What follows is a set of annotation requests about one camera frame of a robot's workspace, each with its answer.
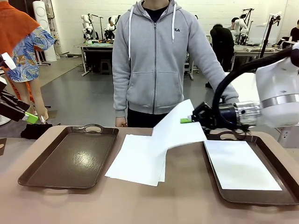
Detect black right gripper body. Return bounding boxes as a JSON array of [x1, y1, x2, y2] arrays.
[[198, 104, 236, 130]]

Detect person's right forearm grey sleeve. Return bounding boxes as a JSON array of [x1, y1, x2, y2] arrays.
[[112, 70, 129, 118]]

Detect person's left forearm grey sleeve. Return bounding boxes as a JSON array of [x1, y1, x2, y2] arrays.
[[202, 58, 240, 105]]

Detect person's right hand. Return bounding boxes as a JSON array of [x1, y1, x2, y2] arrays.
[[115, 116, 128, 127]]

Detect white round stand base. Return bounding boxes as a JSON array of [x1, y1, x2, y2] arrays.
[[0, 113, 12, 126]]

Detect black fabric bundle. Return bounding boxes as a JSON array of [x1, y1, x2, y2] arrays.
[[20, 123, 53, 140]]

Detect bare skin-tone leg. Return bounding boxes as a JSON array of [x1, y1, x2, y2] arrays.
[[30, 79, 50, 124]]

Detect black trousers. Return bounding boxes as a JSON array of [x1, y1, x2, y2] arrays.
[[127, 107, 178, 128]]

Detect blue floral garment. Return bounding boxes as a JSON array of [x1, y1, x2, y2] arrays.
[[6, 25, 57, 83]]

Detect person in grey hoodie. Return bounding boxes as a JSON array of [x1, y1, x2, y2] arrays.
[[112, 0, 240, 118]]

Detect brown plastic serving tray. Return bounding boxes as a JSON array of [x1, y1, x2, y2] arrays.
[[200, 131, 299, 207], [18, 123, 120, 190]]

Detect white background workbench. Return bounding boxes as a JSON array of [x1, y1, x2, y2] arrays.
[[233, 45, 289, 70]]

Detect man in black long sleeves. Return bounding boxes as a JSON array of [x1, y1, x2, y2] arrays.
[[205, 23, 235, 89]]

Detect orange fabric garment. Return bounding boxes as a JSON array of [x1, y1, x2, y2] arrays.
[[0, 0, 41, 70]]

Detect grey plastic stool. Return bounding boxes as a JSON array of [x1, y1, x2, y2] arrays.
[[100, 59, 113, 75]]

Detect background table with green mat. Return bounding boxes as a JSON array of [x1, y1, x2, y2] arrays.
[[73, 39, 115, 77]]

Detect white standing air conditioner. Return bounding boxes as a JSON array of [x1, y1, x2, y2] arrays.
[[32, 0, 58, 63]]

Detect seated person in black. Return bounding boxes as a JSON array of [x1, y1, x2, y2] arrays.
[[290, 20, 299, 42]]

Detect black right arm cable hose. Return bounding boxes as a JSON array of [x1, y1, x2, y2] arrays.
[[212, 45, 296, 131]]

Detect black camera pole stand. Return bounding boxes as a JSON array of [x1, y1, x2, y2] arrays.
[[256, 11, 282, 59]]

